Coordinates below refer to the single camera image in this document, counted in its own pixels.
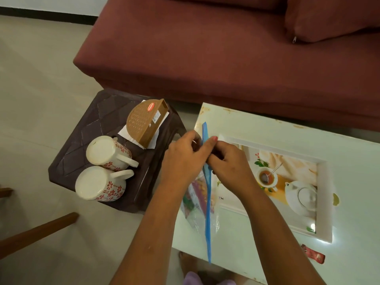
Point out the person's right hand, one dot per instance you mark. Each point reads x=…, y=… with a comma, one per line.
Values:
x=234, y=169

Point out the white paper napkins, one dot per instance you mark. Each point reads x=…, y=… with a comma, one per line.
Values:
x=126, y=135

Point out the clear zip bag blue seal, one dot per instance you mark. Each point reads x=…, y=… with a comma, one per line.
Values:
x=208, y=204

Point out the person's left hand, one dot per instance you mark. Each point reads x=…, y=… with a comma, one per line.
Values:
x=178, y=163

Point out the maroon cushion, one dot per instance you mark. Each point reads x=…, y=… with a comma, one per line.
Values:
x=332, y=17

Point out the brown plastic napkin holder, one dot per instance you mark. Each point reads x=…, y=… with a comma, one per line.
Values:
x=142, y=123

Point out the person's left fingers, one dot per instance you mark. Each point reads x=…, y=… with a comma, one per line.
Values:
x=193, y=140

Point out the wooden chair frame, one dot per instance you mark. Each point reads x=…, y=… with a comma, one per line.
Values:
x=38, y=231

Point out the white tray with teapot print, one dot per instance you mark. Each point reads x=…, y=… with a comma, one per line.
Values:
x=297, y=175

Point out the maroon sofa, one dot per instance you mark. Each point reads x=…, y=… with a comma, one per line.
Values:
x=193, y=50

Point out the dark brown plastic stool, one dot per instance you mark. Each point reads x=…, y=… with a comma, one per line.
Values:
x=89, y=121

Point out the person's right forearm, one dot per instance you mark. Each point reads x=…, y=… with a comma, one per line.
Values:
x=279, y=240

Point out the red sachet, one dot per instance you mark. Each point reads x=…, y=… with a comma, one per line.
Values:
x=313, y=254

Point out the person's right thumb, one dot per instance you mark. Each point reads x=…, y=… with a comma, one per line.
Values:
x=214, y=163

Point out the bundle of colourful sachets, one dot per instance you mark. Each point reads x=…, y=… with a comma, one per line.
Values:
x=196, y=196

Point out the white mug red floral print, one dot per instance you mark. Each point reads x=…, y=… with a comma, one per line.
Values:
x=95, y=184
x=104, y=151

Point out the person's foot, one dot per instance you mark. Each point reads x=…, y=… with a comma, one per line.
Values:
x=188, y=262

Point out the person's left forearm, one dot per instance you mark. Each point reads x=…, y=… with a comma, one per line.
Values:
x=148, y=240

